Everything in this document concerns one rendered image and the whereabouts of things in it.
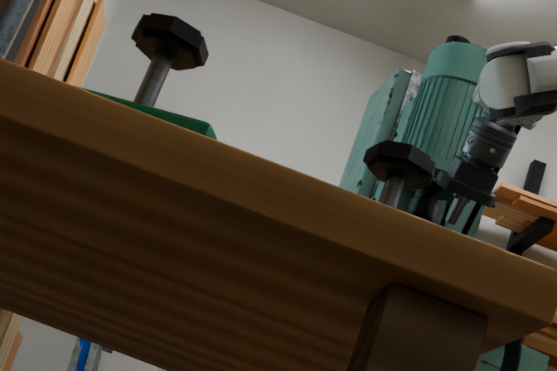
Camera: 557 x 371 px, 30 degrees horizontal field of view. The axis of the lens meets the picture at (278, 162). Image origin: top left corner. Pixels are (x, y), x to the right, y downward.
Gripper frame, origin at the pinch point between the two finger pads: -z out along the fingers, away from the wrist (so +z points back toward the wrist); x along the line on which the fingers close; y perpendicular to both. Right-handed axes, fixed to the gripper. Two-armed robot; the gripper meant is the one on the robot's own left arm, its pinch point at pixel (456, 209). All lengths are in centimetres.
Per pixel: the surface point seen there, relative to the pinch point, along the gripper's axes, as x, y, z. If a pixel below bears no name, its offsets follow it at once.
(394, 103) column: -10.5, 46.5, 10.5
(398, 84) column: -11, 49, 15
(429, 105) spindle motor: -8.2, 22.7, 15.0
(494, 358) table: 15.8, -11.7, -21.7
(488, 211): 89, 242, -30
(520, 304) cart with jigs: -43, -153, 19
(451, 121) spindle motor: -3.7, 18.0, 14.0
